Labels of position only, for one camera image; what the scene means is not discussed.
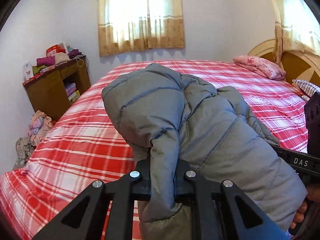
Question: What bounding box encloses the grey puffer jacket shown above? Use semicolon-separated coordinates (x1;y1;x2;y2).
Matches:
101;63;307;239

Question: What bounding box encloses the pink clothes pile on floor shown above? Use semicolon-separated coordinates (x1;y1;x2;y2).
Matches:
28;110;54;146

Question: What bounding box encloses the person's right hand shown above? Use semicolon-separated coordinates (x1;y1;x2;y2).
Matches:
290;184;320;229

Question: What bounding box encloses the red white plaid bedsheet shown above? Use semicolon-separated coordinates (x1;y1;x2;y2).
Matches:
1;60;308;239

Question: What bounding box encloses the black white striped pillow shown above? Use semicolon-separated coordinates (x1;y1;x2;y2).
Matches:
292;79;320;97

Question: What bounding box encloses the wooden bed headboard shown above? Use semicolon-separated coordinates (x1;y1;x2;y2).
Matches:
248;39;319;86

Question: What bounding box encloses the grey floral bag on floor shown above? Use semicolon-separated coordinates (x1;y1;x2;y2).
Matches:
15;137;34;168

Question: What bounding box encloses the pink floral folded quilt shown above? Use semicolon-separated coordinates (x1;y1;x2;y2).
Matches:
233;55;286;80

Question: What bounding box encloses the purple storage box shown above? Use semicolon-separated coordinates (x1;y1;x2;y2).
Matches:
65;83;76;96

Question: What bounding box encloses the brown wooden desk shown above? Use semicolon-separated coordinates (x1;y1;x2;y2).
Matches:
23;56;91;121

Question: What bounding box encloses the beige side curtain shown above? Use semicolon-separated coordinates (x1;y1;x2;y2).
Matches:
271;0;319;65

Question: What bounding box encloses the green folded cloth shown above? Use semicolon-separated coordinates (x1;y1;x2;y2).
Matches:
32;65;47;75

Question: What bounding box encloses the beige knitted cloth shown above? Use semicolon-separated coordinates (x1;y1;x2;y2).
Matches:
54;52;70;66

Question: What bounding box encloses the purple folded cloth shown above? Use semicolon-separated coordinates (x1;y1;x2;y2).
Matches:
68;49;82;59

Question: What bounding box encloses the magenta folded cloth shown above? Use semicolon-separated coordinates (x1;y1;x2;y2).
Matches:
36;56;55;66

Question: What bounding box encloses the white small carton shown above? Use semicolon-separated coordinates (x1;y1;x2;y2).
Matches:
23;62;34;81

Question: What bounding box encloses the red gift box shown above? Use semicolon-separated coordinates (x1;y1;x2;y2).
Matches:
46;43;66;57

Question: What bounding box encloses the beige window curtain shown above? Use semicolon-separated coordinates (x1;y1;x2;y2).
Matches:
98;0;185;56

